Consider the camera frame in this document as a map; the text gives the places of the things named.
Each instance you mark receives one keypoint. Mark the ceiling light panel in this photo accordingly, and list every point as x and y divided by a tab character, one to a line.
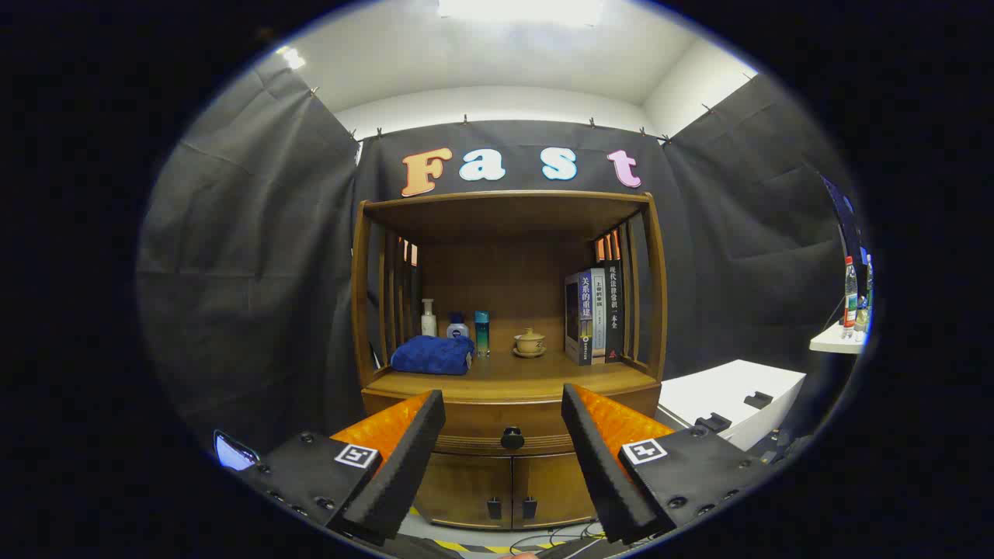
293	57

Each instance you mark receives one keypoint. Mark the yellow black floor tape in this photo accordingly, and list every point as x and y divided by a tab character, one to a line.
454	546

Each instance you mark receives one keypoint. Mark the black round drawer knob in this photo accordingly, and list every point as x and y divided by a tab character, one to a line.
512	439

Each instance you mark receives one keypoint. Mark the white shelf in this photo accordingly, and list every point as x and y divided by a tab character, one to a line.
835	341

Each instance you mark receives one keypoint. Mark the blue folded towel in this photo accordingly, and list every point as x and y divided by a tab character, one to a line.
431	355

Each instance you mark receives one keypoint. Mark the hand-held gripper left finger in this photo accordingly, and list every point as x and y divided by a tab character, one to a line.
404	466

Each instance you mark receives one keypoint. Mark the clear bottle red label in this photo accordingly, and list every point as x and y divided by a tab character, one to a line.
850	299

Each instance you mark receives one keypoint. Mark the small lit screen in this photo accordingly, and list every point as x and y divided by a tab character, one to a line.
235	452

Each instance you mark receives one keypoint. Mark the wooden cabinet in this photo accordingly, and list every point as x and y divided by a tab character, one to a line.
505	217

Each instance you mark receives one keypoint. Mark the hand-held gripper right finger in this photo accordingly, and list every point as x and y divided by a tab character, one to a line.
602	466

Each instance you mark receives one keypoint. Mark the beige lidded teacup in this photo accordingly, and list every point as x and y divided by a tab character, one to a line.
530	341

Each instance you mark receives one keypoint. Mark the clear plastic bottle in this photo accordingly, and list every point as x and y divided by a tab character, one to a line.
868	295

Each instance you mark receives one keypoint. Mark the wooden countertop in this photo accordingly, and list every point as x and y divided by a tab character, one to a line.
528	373

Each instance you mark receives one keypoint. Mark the teal blue bottle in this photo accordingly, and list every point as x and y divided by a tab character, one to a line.
482	334

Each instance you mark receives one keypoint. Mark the blue spine book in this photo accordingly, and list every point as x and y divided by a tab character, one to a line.
578	318

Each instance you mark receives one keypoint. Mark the beige saucer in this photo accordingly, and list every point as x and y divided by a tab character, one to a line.
530	354

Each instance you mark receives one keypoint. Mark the wooden cabinet door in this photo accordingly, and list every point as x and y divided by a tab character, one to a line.
551	489
466	489

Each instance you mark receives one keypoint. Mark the white bottle blue pump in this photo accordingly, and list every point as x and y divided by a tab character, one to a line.
458	330

